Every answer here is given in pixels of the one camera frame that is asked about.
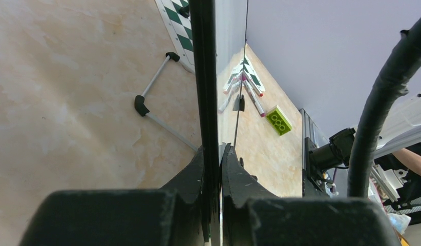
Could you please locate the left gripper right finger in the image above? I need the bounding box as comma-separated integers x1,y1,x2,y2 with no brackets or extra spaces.
221,145,400,245

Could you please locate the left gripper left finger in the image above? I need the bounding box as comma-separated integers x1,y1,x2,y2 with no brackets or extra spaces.
20,149,205,245

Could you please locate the white whiteboard black frame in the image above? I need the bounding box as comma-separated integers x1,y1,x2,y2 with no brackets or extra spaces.
138,1,251,245

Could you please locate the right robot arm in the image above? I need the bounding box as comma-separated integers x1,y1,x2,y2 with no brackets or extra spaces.
300,93,421,196

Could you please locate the green lego brick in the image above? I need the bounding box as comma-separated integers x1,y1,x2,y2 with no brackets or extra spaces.
265,106,292,136

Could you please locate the red cap marker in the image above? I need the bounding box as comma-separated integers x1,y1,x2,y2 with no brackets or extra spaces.
245,76,263,97

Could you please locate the green white chess mat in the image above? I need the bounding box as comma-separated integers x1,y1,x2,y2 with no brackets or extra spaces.
155,0,195,73

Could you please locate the black chess piece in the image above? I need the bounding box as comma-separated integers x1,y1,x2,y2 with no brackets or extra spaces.
179,4,190,18

